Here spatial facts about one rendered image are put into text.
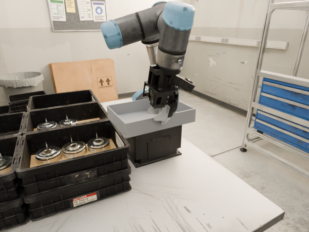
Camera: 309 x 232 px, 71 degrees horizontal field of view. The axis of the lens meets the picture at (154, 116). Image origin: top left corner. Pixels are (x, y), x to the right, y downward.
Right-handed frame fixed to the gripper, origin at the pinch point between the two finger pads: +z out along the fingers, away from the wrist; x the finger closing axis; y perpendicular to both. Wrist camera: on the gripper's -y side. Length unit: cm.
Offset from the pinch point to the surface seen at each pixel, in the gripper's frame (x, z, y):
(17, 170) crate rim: -14, 19, 45
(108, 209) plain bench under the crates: 1.6, 38.9, 19.1
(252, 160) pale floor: -26, 120, -159
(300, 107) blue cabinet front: -18, 45, -166
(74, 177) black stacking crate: -9.1, 26.3, 28.6
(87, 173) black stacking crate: -8.6, 26.0, 24.0
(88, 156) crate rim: -10.0, 18.5, 22.6
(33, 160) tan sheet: -31, 35, 41
